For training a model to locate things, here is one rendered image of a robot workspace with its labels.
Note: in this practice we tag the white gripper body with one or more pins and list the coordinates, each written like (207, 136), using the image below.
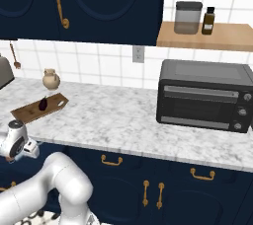
(32, 150)

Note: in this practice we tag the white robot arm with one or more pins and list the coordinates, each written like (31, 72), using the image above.
(62, 183)

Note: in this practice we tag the wooden cutting board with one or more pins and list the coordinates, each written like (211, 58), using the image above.
(29, 110)

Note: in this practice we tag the dark purple eggplant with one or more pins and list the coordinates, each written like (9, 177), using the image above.
(43, 104)

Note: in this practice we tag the beige ceramic vase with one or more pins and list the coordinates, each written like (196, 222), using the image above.
(51, 80)

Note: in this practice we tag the grey toaster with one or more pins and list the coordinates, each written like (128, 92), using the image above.
(4, 72)

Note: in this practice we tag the hanging wooden spoon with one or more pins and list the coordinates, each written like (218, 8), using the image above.
(15, 58)

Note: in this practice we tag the navy base cupboard door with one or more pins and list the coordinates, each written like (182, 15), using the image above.
(122, 199)
(197, 206)

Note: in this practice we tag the navy drawer front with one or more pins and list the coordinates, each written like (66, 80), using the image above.
(138, 163)
(230, 178)

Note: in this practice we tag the black toaster oven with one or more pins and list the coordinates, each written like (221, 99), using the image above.
(197, 81)

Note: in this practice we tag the grey lidded jar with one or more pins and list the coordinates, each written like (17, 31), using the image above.
(187, 18)

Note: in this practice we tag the grey toaster oven knob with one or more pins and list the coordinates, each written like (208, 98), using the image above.
(247, 97)
(237, 126)
(242, 112)

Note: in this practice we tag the dark bottle with black cap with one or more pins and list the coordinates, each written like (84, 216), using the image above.
(208, 21)

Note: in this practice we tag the grey wall outlet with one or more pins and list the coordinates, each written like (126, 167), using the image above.
(138, 54)

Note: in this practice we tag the navy wall cupboard door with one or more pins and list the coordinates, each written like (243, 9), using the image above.
(108, 5)
(23, 5)

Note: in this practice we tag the wooden wall shelf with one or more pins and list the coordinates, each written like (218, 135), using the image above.
(210, 39)

